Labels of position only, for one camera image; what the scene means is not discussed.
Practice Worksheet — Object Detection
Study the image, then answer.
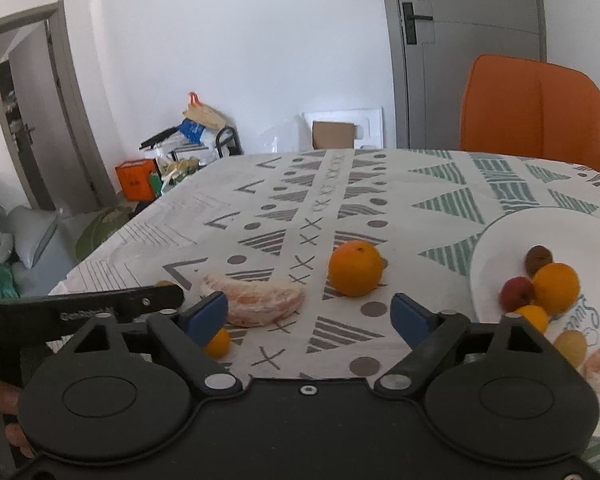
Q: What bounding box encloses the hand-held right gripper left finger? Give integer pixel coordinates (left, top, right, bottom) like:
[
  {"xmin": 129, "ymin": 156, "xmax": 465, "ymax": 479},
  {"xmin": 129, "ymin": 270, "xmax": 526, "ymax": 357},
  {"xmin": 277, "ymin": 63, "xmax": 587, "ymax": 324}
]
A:
[{"xmin": 60, "ymin": 291, "xmax": 243, "ymax": 402}]

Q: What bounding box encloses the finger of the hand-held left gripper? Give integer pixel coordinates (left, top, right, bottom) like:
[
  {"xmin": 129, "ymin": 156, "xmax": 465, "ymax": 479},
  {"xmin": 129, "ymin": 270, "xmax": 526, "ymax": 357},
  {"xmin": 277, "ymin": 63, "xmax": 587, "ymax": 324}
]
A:
[{"xmin": 115, "ymin": 284, "xmax": 185, "ymax": 322}]

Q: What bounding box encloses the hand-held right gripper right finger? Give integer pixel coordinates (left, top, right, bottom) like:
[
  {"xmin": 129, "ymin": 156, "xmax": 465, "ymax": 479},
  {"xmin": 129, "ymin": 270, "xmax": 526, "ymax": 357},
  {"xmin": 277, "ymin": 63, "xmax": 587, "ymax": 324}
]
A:
[{"xmin": 374, "ymin": 294, "xmax": 556, "ymax": 402}]

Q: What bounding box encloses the small orange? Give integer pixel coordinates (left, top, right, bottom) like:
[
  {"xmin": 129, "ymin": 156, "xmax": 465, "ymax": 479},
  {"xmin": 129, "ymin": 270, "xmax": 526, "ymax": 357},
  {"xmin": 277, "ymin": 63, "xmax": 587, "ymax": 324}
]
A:
[
  {"xmin": 512, "ymin": 305, "xmax": 550, "ymax": 335},
  {"xmin": 203, "ymin": 327, "xmax": 232, "ymax": 359}
]

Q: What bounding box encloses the large peeled orange segment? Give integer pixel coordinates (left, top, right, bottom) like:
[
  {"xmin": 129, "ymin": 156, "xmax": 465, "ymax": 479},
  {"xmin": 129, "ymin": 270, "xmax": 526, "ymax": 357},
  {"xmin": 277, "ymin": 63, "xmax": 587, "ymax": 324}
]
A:
[{"xmin": 200, "ymin": 272, "xmax": 305, "ymax": 328}]

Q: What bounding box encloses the large orange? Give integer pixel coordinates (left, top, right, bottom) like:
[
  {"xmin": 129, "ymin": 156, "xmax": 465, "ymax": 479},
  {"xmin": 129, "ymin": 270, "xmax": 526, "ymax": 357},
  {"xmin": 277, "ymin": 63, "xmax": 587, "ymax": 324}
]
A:
[{"xmin": 328, "ymin": 240, "xmax": 385, "ymax": 297}]

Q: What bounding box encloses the white plate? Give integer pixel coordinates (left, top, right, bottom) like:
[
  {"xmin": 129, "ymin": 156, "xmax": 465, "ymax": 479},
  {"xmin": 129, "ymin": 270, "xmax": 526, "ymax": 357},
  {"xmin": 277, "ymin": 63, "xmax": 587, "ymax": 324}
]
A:
[{"xmin": 469, "ymin": 206, "xmax": 600, "ymax": 441}]

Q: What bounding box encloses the red round fruit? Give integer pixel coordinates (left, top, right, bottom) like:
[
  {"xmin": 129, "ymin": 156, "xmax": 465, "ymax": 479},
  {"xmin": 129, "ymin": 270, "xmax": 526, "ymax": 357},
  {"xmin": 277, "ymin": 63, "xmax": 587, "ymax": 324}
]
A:
[{"xmin": 499, "ymin": 276, "xmax": 535, "ymax": 313}]

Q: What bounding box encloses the brown round fruit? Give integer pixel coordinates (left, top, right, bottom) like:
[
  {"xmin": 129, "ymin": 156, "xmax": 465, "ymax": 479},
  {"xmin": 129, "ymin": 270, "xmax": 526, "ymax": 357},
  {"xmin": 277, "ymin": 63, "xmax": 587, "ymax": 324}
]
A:
[{"xmin": 525, "ymin": 245, "xmax": 554, "ymax": 277}]

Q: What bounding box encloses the medium orange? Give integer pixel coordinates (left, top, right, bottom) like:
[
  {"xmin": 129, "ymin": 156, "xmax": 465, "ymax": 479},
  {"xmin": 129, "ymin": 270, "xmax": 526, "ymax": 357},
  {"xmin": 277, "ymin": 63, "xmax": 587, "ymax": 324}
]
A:
[{"xmin": 532, "ymin": 262, "xmax": 581, "ymax": 317}]

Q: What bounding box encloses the yellow-green round fruit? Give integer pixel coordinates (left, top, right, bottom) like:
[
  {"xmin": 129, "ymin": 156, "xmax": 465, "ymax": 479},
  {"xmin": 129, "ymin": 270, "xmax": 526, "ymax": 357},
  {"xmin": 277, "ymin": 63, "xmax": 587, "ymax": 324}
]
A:
[{"xmin": 552, "ymin": 330, "xmax": 588, "ymax": 368}]

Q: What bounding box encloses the person's left hand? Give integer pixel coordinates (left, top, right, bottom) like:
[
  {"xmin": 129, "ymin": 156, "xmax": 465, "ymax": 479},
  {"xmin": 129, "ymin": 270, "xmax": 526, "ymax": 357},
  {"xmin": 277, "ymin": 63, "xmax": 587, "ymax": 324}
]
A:
[{"xmin": 0, "ymin": 372, "xmax": 36, "ymax": 461}]

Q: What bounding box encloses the grey cushion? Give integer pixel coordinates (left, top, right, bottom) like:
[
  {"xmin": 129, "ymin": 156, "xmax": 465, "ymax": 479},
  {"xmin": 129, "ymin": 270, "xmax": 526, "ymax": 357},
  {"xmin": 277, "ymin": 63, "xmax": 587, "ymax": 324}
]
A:
[{"xmin": 7, "ymin": 207, "xmax": 63, "ymax": 268}]

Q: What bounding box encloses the green bag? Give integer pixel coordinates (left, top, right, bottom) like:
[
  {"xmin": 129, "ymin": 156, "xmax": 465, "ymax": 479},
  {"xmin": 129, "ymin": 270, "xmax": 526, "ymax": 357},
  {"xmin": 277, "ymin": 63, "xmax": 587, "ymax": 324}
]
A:
[{"xmin": 75, "ymin": 205, "xmax": 131, "ymax": 261}]

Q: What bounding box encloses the orange box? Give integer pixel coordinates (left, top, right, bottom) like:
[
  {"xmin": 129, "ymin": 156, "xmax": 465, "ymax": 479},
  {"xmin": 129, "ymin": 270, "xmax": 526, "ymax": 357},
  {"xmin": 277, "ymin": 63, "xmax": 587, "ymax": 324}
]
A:
[{"xmin": 115, "ymin": 158, "xmax": 157, "ymax": 202}]

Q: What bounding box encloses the pale yellow produce pile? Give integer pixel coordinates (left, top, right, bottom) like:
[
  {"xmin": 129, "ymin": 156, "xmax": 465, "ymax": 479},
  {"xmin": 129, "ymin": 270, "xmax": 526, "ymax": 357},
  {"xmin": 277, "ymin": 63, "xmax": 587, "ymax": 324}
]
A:
[{"xmin": 157, "ymin": 157, "xmax": 201, "ymax": 182}]

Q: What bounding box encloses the black folded umbrella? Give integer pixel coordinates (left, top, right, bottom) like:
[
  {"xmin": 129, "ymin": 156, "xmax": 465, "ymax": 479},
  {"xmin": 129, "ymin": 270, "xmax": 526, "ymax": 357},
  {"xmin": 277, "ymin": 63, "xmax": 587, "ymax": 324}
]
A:
[{"xmin": 139, "ymin": 127, "xmax": 181, "ymax": 150}]

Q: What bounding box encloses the blue white plastic bag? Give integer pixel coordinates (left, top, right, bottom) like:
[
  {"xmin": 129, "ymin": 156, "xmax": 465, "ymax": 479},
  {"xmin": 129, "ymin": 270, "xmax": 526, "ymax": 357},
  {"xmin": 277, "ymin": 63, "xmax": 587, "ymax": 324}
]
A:
[{"xmin": 180, "ymin": 119, "xmax": 206, "ymax": 145}]

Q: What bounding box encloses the clear plastic bag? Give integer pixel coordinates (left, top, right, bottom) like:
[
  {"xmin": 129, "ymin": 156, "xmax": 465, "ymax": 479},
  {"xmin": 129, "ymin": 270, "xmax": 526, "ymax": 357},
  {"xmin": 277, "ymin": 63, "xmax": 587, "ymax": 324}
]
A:
[{"xmin": 260, "ymin": 115, "xmax": 307, "ymax": 153}]

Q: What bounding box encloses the brown cardboard box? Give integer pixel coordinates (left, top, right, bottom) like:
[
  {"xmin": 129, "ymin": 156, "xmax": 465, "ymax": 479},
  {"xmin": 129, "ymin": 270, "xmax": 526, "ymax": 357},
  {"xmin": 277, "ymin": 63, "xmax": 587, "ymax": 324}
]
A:
[{"xmin": 312, "ymin": 121, "xmax": 355, "ymax": 150}]

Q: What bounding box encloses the orange chair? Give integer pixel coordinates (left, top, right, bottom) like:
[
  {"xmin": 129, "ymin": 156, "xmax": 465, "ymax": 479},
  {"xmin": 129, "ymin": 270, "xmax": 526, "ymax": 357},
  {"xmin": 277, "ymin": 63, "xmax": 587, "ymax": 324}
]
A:
[{"xmin": 459, "ymin": 54, "xmax": 600, "ymax": 173}]

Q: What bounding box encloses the grey door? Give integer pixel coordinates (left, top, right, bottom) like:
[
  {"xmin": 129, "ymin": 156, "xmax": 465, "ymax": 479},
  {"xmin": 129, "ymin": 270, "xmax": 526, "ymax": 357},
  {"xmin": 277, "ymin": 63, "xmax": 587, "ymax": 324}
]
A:
[{"xmin": 379, "ymin": 0, "xmax": 548, "ymax": 150}]

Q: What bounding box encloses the black metal rack handle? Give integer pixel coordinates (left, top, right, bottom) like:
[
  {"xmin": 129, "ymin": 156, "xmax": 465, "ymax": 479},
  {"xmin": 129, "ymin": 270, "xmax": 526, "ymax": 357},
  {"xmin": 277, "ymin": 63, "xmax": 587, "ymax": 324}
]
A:
[{"xmin": 215, "ymin": 127, "xmax": 242, "ymax": 158}]

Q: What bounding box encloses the beige bag with orange handles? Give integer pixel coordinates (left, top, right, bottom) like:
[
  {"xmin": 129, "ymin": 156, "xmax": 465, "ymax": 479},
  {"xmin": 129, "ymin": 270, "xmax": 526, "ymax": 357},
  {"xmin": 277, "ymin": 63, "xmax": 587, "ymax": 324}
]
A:
[{"xmin": 182, "ymin": 91, "xmax": 228, "ymax": 133}]

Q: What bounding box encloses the grey door frame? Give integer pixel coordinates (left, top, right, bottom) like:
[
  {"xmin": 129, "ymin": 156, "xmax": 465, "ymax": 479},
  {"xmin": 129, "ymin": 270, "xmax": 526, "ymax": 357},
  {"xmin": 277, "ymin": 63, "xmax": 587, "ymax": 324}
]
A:
[{"xmin": 0, "ymin": 1, "xmax": 116, "ymax": 211}]

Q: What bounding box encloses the black door handle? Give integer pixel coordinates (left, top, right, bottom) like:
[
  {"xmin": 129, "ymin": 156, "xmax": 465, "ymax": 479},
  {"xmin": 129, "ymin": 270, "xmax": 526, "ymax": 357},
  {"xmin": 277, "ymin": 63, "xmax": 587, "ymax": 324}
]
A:
[{"xmin": 401, "ymin": 2, "xmax": 433, "ymax": 44}]

